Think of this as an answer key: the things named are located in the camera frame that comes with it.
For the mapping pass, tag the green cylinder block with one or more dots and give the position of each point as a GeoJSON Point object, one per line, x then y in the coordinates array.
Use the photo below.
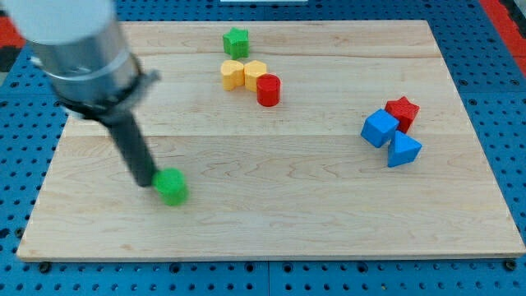
{"type": "Point", "coordinates": [170, 184]}

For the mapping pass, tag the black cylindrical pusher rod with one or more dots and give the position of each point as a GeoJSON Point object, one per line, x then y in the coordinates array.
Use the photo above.
{"type": "Point", "coordinates": [132, 146]}

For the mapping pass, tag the yellow hexagon block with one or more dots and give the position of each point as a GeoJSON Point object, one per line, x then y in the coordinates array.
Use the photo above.
{"type": "Point", "coordinates": [252, 71]}

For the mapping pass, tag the yellow heart block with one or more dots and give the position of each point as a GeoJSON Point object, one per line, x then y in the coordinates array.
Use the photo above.
{"type": "Point", "coordinates": [232, 73]}

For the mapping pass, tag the red cylinder block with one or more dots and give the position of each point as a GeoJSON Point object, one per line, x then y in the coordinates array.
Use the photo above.
{"type": "Point", "coordinates": [268, 88]}

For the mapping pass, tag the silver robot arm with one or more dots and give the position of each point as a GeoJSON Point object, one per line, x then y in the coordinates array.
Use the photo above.
{"type": "Point", "coordinates": [80, 46]}

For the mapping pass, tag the blue triangle block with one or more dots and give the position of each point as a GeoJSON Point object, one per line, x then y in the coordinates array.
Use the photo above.
{"type": "Point", "coordinates": [403, 149]}

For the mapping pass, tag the blue cube block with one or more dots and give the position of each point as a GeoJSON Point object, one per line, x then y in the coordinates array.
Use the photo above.
{"type": "Point", "coordinates": [379, 128]}

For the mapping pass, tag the red star block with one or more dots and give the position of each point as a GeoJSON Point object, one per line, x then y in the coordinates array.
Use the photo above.
{"type": "Point", "coordinates": [403, 110]}

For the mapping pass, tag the green star block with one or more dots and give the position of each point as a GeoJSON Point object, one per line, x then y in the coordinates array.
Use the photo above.
{"type": "Point", "coordinates": [236, 43]}

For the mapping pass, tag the wooden board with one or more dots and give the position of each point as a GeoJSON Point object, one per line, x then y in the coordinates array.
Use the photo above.
{"type": "Point", "coordinates": [292, 182]}

